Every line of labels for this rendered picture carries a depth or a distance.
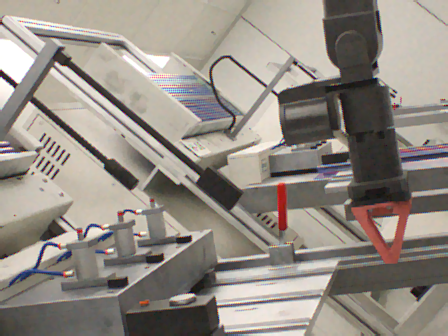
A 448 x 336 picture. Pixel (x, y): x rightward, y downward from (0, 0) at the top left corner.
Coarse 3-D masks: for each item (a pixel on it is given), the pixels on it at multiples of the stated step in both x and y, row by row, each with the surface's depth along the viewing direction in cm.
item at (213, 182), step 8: (208, 168) 79; (200, 176) 79; (208, 176) 79; (216, 176) 79; (200, 184) 79; (208, 184) 79; (216, 184) 79; (224, 184) 78; (232, 184) 79; (208, 192) 79; (216, 192) 79; (224, 192) 79; (232, 192) 78; (240, 192) 78; (224, 200) 79; (232, 200) 78; (232, 208) 79
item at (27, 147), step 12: (12, 132) 114; (24, 132) 114; (12, 144) 116; (24, 144) 113; (36, 144) 113; (0, 156) 103; (12, 156) 106; (24, 156) 109; (36, 156) 113; (0, 168) 104; (12, 168) 108; (24, 168) 112
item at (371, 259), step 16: (352, 256) 95; (368, 256) 93; (400, 256) 92; (416, 256) 91; (432, 256) 91; (224, 272) 98; (240, 272) 97; (256, 272) 97; (272, 272) 96; (288, 272) 96; (304, 272) 95
